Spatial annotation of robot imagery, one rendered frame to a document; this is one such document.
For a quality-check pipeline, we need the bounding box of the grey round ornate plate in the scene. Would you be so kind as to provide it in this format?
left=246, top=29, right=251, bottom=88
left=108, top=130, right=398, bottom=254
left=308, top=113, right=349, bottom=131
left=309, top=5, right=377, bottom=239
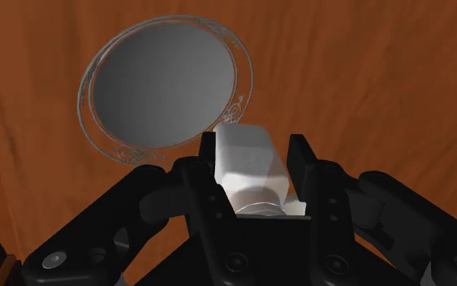
left=77, top=15, right=254, bottom=167

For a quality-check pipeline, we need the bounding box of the brown wooden table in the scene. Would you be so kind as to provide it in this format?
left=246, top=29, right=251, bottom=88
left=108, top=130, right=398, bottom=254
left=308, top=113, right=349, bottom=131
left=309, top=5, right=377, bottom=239
left=0, top=0, right=457, bottom=286

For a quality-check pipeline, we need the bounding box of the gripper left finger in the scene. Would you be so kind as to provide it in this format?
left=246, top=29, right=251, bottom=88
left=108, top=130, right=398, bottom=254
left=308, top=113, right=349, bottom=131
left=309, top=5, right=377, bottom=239
left=19, top=131, right=252, bottom=286

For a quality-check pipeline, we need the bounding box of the white faceted bottle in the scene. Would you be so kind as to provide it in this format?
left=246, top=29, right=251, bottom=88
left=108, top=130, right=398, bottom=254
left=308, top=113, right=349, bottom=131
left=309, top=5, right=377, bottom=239
left=213, top=123, right=308, bottom=217

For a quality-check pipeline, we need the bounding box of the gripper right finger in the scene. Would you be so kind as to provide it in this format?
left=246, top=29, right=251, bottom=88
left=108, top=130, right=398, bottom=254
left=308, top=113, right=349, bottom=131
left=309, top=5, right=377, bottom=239
left=286, top=133, right=457, bottom=286

